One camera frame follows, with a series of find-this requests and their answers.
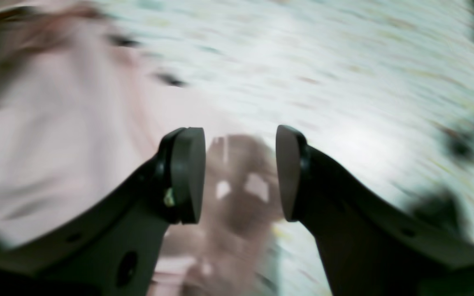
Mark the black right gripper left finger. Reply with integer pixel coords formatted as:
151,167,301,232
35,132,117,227
0,127,206,296

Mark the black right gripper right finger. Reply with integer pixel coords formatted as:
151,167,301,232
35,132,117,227
275,125,474,296

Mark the pink T-shirt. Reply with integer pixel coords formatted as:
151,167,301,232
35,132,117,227
0,0,287,296

